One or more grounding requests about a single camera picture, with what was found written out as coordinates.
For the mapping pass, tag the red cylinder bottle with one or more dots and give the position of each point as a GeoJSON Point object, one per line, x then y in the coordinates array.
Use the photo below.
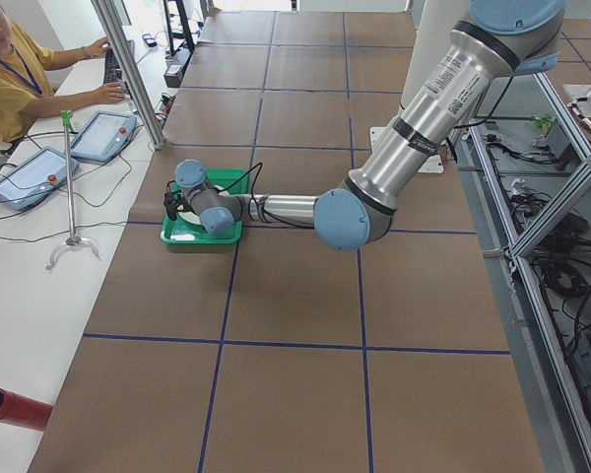
{"type": "Point", "coordinates": [21, 411]}

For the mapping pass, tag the reacher grabber tool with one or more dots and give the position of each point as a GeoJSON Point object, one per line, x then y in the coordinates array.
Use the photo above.
{"type": "Point", "coordinates": [73, 241]}

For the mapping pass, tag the green plastic tray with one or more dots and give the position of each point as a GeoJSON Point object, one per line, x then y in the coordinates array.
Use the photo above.
{"type": "Point", "coordinates": [185, 234]}

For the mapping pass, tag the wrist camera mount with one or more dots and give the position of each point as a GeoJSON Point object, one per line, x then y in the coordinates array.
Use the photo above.
{"type": "Point", "coordinates": [170, 187]}

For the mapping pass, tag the far teach pendant tablet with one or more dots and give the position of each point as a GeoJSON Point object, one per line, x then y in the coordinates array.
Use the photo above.
{"type": "Point", "coordinates": [103, 137]}

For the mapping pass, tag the near teach pendant tablet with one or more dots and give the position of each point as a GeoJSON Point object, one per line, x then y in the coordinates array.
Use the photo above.
{"type": "Point", "coordinates": [29, 183]}

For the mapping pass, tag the black keyboard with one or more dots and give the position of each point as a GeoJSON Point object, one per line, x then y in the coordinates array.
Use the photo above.
{"type": "Point", "coordinates": [112, 71]}

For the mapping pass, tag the person in yellow shirt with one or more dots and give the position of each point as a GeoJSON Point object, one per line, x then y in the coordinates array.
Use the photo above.
{"type": "Point", "coordinates": [26, 94]}

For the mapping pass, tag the black desktop computer box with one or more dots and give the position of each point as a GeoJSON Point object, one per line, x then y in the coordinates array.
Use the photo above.
{"type": "Point", "coordinates": [176, 65]}

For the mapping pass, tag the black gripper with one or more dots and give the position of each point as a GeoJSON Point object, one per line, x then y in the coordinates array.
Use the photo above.
{"type": "Point", "coordinates": [176, 209]}

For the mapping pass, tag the teach pendant tablet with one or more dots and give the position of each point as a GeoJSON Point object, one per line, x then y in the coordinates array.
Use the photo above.
{"type": "Point", "coordinates": [103, 137]}
{"type": "Point", "coordinates": [29, 183]}

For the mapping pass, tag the aluminium frame post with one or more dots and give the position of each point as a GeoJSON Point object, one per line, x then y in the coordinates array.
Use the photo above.
{"type": "Point", "coordinates": [112, 27]}

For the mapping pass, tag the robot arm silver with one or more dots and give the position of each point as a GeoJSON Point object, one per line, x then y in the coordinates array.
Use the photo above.
{"type": "Point", "coordinates": [491, 39]}

